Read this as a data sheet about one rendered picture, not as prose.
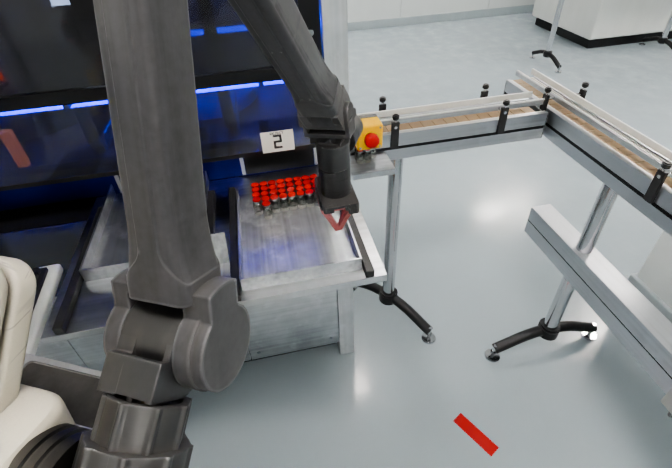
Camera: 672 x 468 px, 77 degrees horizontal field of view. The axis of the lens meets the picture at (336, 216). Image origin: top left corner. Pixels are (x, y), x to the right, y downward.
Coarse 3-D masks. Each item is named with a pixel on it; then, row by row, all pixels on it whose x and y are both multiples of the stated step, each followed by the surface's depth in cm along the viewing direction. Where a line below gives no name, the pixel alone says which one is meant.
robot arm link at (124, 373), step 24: (144, 312) 36; (168, 312) 36; (120, 336) 36; (144, 336) 35; (168, 336) 35; (120, 360) 34; (144, 360) 34; (168, 360) 34; (120, 384) 34; (144, 384) 33; (168, 384) 34
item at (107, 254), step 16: (112, 192) 117; (112, 208) 114; (96, 224) 104; (112, 224) 109; (96, 240) 102; (112, 240) 104; (96, 256) 100; (112, 256) 99; (128, 256) 99; (80, 272) 92; (96, 272) 93; (112, 272) 94
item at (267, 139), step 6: (270, 132) 109; (276, 132) 110; (282, 132) 110; (288, 132) 110; (264, 138) 110; (270, 138) 110; (276, 138) 111; (282, 138) 111; (288, 138) 111; (264, 144) 111; (270, 144) 111; (276, 144) 112; (282, 144) 112; (288, 144) 112; (264, 150) 112; (270, 150) 112; (276, 150) 113; (282, 150) 113
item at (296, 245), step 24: (240, 216) 108; (288, 216) 109; (312, 216) 108; (336, 216) 108; (240, 240) 98; (264, 240) 102; (288, 240) 101; (312, 240) 101; (336, 240) 101; (240, 264) 91; (264, 264) 95; (288, 264) 95; (312, 264) 95; (336, 264) 91; (360, 264) 92
